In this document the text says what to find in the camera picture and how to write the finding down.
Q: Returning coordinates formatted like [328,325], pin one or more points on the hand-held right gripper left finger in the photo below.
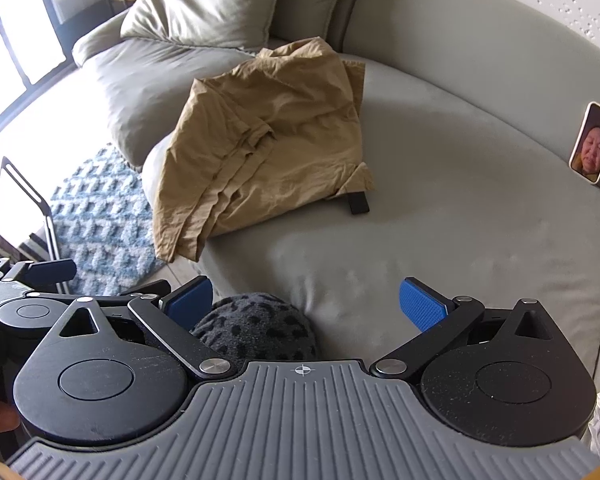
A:
[187,300]

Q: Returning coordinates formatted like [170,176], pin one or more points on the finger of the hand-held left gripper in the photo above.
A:
[50,271]
[145,290]

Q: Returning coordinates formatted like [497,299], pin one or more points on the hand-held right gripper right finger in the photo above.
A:
[425,302]

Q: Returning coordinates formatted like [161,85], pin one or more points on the tan pants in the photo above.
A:
[260,150]

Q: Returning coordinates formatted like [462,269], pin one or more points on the blue and white rug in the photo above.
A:
[95,220]

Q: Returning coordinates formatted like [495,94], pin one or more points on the grey fabric sofa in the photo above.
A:
[455,185]

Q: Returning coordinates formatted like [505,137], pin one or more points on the black framed window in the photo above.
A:
[10,60]

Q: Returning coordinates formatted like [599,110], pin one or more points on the phone in white case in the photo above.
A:
[594,145]

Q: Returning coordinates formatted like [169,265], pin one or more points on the grey throw cushion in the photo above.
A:
[200,5]

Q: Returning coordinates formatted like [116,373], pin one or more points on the grey sofa back cushion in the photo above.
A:
[310,0]

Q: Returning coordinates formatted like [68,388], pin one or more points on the black metal frame stand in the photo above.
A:
[35,195]

